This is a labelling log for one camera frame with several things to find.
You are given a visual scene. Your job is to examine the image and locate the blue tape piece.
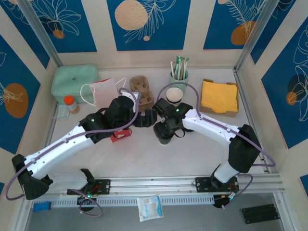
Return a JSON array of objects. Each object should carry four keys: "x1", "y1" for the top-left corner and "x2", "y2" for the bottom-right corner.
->
[{"x1": 33, "y1": 202, "x2": 51, "y2": 213}]

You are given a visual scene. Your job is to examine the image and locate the mint green zip pouch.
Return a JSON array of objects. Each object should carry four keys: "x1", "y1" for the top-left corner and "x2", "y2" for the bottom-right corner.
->
[{"x1": 51, "y1": 64, "x2": 101, "y2": 104}]

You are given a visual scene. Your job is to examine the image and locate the yellow paper napkins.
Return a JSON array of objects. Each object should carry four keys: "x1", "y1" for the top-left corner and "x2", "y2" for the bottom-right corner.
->
[{"x1": 201, "y1": 80, "x2": 239, "y2": 114}]

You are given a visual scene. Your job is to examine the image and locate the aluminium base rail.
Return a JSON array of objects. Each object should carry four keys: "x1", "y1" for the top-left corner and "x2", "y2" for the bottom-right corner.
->
[{"x1": 20, "y1": 174, "x2": 286, "y2": 197}]

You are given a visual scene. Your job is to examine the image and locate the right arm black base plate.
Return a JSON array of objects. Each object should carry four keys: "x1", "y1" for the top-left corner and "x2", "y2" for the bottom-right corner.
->
[{"x1": 192, "y1": 176, "x2": 240, "y2": 193}]

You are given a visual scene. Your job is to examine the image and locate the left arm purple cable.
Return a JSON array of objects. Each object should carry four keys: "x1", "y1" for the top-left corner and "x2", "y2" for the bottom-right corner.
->
[{"x1": 4, "y1": 88, "x2": 141, "y2": 218}]

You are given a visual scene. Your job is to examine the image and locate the black ribbed block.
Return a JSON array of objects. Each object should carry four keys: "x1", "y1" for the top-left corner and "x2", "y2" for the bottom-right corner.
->
[{"x1": 240, "y1": 204, "x2": 281, "y2": 225}]

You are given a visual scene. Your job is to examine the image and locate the aluminium side rail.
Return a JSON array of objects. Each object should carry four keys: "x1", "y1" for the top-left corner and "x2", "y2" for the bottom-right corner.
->
[
  {"x1": 232, "y1": 68, "x2": 274, "y2": 174},
  {"x1": 45, "y1": 103, "x2": 61, "y2": 154}
]

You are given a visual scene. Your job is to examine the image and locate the orange capped small bottle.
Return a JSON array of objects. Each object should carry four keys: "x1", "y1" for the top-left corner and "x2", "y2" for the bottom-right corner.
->
[{"x1": 64, "y1": 95, "x2": 80, "y2": 114}]

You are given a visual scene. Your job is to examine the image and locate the paper cup stack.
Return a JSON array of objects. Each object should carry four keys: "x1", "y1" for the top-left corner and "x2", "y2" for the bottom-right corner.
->
[{"x1": 165, "y1": 87, "x2": 184, "y2": 108}]

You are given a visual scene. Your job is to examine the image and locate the cardboard napkin box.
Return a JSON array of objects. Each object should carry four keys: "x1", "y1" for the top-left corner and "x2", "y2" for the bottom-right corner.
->
[{"x1": 199, "y1": 78, "x2": 240, "y2": 118}]

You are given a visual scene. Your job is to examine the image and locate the white slotted cable duct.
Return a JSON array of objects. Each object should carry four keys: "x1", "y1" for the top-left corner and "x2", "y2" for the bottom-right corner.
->
[{"x1": 31, "y1": 195, "x2": 215, "y2": 208}]

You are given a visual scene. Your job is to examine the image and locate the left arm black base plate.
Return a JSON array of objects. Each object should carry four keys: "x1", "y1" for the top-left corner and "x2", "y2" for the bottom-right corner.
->
[{"x1": 66, "y1": 178, "x2": 112, "y2": 196}]

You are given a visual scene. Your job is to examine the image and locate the clear sachet packets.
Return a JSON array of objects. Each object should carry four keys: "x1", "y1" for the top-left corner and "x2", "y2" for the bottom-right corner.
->
[{"x1": 57, "y1": 104, "x2": 70, "y2": 119}]

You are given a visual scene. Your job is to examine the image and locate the mint green holder cup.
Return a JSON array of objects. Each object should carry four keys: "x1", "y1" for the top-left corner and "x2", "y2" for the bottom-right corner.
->
[{"x1": 168, "y1": 69, "x2": 190, "y2": 91}]

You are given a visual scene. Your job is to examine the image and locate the aluminium frame post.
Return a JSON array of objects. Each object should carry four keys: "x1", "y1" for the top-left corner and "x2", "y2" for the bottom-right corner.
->
[
  {"x1": 17, "y1": 0, "x2": 64, "y2": 68},
  {"x1": 234, "y1": 0, "x2": 281, "y2": 70}
]

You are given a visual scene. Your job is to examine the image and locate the red white paper bag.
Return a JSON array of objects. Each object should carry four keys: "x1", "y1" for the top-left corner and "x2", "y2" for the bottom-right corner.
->
[{"x1": 80, "y1": 77, "x2": 132, "y2": 143}]

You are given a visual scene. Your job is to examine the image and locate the cardboard cup carrier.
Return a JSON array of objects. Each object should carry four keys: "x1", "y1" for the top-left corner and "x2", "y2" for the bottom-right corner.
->
[{"x1": 129, "y1": 76, "x2": 154, "y2": 112}]

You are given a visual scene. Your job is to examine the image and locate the white blue wipe packet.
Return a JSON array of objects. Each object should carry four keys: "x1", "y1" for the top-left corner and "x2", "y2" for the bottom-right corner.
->
[{"x1": 136, "y1": 194, "x2": 164, "y2": 222}]

